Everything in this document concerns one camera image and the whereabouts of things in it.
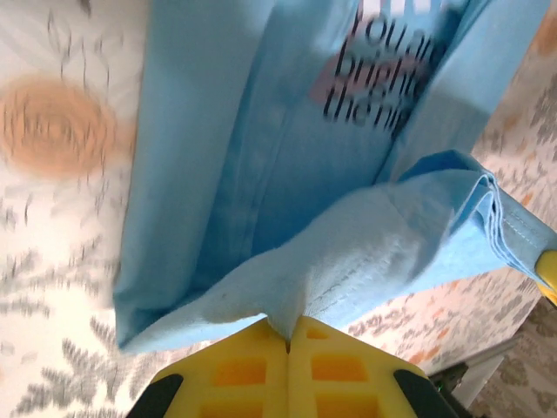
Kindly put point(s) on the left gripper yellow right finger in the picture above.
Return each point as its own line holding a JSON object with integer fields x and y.
{"x": 344, "y": 379}

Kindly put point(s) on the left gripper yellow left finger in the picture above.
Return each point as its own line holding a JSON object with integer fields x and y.
{"x": 235, "y": 379}

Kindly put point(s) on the floral patterned table cover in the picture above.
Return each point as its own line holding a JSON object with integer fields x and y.
{"x": 52, "y": 217}

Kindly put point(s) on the aluminium table edge frame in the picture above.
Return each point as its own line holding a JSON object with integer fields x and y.
{"x": 487, "y": 355}

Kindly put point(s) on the light blue t-shirt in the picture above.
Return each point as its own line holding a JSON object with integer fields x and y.
{"x": 261, "y": 174}

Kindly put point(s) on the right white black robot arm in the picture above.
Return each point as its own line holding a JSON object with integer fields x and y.
{"x": 450, "y": 392}

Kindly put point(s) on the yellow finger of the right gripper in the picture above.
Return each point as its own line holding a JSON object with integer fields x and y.
{"x": 549, "y": 274}

